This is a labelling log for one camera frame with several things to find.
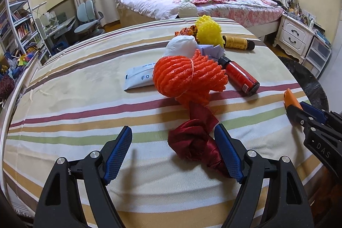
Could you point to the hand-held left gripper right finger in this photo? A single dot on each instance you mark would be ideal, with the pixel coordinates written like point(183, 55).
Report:
point(228, 153)

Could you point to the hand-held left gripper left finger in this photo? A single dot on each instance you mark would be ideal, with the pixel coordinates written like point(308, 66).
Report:
point(119, 156)

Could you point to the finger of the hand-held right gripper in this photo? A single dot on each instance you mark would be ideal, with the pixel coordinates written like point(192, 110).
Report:
point(300, 117)
point(315, 111)

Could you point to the trash bin black bag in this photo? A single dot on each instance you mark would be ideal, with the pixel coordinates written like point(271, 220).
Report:
point(307, 81)

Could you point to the dark red satin cloth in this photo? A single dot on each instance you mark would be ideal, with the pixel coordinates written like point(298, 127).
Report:
point(192, 142)

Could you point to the red bottle black cap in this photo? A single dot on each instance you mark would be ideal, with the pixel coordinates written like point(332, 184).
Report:
point(240, 77)

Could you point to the white packet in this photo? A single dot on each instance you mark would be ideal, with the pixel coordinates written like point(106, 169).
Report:
point(139, 75)

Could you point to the orange foam net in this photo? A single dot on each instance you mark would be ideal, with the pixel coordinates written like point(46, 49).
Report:
point(184, 75)

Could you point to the amber bottle black cap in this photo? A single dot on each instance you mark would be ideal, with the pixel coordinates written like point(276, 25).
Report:
point(236, 43)

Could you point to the purple paper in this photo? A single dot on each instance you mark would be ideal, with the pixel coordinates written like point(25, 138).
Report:
point(212, 51)

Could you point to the white pouch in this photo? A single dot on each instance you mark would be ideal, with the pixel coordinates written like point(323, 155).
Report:
point(180, 46)

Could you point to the plastic drawer unit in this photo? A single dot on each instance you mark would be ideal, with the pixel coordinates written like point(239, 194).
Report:
point(318, 54)

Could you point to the striped tablecloth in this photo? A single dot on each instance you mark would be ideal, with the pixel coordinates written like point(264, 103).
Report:
point(80, 110)

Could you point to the white nightstand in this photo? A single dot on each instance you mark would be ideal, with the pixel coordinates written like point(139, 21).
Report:
point(294, 33)

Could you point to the nightstand clutter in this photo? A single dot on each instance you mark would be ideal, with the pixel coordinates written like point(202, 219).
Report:
point(299, 10)

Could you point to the yellow foam net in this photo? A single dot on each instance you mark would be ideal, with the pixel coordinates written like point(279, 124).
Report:
point(209, 30)

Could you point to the orange snack wrapper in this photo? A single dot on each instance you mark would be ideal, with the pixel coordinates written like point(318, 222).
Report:
point(185, 31)

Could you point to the dark red tinsel duster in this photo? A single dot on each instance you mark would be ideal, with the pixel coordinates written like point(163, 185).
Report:
point(6, 87)

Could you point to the white study desk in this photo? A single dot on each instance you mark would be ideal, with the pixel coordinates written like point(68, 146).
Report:
point(57, 27)

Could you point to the light blue desk chair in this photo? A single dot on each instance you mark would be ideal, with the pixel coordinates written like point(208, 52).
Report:
point(86, 14)

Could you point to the white ball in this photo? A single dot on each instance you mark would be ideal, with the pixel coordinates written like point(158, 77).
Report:
point(187, 10)

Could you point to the white bookshelf with books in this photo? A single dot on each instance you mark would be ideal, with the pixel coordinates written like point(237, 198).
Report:
point(18, 22)

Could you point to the white curved rail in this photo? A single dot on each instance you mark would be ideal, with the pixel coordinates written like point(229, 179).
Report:
point(12, 99)

